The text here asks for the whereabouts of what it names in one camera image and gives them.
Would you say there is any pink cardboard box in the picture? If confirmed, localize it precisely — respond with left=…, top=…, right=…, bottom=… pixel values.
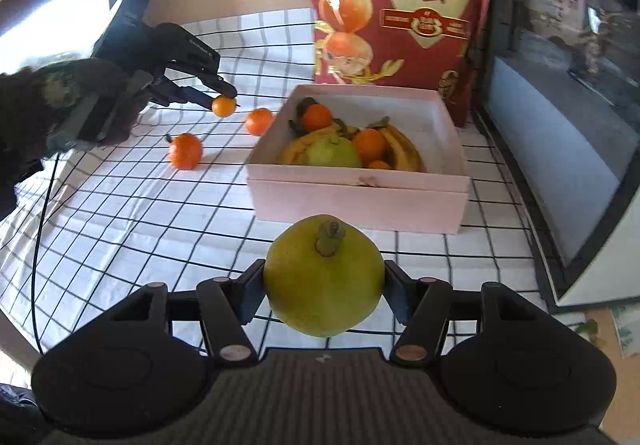
left=246, top=84, right=473, bottom=236

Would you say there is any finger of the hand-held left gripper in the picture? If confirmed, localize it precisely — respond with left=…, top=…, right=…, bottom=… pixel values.
left=167, top=60, right=238, bottom=98
left=150, top=81, right=215, bottom=110

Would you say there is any black cable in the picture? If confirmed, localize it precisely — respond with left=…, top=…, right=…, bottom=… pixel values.
left=30, top=150, right=63, bottom=357

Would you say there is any person's left hand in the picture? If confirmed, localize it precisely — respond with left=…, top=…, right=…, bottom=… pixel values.
left=20, top=60, right=148, bottom=146

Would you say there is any large yellow-green pear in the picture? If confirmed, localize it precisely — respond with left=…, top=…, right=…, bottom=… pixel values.
left=263, top=214, right=386, bottom=338

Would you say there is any tangerine with small stem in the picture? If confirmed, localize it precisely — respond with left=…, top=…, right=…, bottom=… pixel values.
left=166, top=133, right=203, bottom=170

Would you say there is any tangerine with leaves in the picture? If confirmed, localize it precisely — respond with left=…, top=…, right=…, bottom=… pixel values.
left=289, top=96, right=335, bottom=136
left=334, top=116, right=391, bottom=166

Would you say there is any green pear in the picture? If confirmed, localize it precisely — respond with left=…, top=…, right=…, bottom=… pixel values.
left=305, top=135, right=362, bottom=169

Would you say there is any black framed glass panel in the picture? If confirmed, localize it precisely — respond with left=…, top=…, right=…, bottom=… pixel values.
left=470, top=0, right=640, bottom=308

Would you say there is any printed paper sheet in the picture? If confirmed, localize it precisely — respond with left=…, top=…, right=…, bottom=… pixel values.
left=610, top=305, right=640, bottom=361

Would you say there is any orange kumquat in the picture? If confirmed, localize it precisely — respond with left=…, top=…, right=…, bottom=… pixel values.
left=211, top=95, right=238, bottom=119

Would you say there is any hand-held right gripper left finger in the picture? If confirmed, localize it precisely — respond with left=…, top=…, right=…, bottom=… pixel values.
left=107, top=259, right=271, bottom=365

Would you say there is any black checked white tablecloth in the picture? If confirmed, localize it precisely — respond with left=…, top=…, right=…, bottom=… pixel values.
left=0, top=7, right=556, bottom=361

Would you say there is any yellow banana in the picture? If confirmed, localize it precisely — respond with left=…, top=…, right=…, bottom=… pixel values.
left=276, top=126, right=361, bottom=167

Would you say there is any dark cloth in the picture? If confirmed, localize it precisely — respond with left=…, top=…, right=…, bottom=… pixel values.
left=0, top=382, right=48, bottom=445

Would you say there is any spotted brown banana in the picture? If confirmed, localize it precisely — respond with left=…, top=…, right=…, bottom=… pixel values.
left=376, top=124, right=427, bottom=174

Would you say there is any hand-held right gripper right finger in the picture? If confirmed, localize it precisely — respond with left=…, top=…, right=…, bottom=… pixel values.
left=383, top=259, right=553, bottom=365

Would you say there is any small green leaf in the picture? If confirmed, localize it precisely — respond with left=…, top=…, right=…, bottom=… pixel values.
left=575, top=319, right=603, bottom=343

